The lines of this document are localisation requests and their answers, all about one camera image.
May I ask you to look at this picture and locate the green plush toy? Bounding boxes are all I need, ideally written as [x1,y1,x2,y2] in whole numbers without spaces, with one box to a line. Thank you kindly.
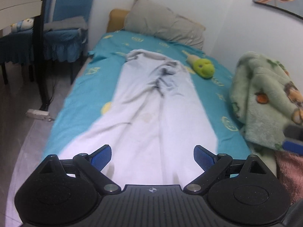
[186,54,215,79]

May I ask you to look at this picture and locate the white power strip on floor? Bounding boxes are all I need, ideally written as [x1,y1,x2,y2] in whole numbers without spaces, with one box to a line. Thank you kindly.
[26,109,54,121]

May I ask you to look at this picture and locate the white t-shirt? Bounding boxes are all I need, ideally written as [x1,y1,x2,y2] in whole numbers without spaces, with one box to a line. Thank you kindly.
[59,49,218,187]

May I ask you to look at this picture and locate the yellow-brown headboard cushion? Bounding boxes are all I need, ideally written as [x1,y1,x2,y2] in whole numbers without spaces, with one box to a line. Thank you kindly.
[106,9,130,33]

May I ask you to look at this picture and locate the pink fleece cloth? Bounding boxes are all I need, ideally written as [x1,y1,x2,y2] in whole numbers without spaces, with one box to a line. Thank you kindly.
[275,151,303,204]

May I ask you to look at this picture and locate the white desk with black legs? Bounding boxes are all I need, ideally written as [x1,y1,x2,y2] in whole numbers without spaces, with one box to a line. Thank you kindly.
[1,0,51,111]

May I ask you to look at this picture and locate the far blue covered chair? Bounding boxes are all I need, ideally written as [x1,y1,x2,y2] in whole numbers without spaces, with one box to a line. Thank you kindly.
[0,0,57,86]

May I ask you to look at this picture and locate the small white plush toy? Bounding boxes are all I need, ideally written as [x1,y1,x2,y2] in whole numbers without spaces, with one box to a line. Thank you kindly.
[11,18,34,33]

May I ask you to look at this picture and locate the teal patterned bed sheet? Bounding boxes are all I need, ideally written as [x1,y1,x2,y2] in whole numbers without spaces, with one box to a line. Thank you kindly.
[44,30,250,159]

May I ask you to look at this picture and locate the blue covered chair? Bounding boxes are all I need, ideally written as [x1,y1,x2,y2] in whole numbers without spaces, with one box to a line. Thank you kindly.
[44,0,94,82]
[0,0,57,86]

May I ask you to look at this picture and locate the near blue covered chair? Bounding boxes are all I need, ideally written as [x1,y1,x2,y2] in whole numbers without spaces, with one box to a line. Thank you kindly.
[44,0,94,82]

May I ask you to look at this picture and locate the green fleece blanket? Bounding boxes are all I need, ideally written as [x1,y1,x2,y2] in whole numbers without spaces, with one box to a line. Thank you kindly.
[228,51,303,156]

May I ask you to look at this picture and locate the grey folded cloth on chair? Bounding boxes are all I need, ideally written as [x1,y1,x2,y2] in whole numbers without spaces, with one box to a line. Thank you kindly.
[44,16,87,31]

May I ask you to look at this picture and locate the grey pillow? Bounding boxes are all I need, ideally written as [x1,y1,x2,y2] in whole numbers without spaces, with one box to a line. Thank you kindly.
[124,0,205,50]

